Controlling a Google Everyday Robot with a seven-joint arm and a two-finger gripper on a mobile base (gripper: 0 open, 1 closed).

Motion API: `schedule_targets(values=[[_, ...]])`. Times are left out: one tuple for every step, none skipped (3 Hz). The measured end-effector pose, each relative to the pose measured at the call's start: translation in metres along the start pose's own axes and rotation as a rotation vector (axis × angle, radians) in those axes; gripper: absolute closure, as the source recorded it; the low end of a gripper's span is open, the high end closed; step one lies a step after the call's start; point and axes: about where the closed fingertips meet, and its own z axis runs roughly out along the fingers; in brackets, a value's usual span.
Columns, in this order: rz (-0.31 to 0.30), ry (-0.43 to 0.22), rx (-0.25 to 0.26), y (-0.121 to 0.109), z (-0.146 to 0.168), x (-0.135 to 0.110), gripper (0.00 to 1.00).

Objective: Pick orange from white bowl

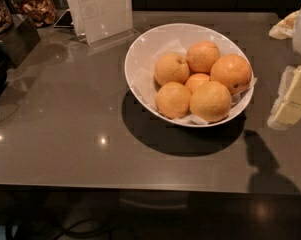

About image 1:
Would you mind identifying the jar of dried snacks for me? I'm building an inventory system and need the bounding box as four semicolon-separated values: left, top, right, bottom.
10;0;57;28

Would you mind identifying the small orange in centre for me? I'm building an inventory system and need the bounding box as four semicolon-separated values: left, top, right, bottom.
185;73;210;93

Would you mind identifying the black box stand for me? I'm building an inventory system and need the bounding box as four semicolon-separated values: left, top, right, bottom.
0;14;40;94

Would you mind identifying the black floor cable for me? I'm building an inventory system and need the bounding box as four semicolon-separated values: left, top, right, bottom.
4;213;113;240

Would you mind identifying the clear acrylic sign holder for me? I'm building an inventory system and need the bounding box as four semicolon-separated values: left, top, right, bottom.
67;0;138;47

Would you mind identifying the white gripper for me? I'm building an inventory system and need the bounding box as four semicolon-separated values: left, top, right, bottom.
267;8;301;130

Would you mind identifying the white paper liner in bowl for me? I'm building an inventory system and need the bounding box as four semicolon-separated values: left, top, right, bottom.
125;37;256;127

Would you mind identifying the black smartphone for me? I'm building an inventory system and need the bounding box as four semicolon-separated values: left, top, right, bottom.
54;10;74;29

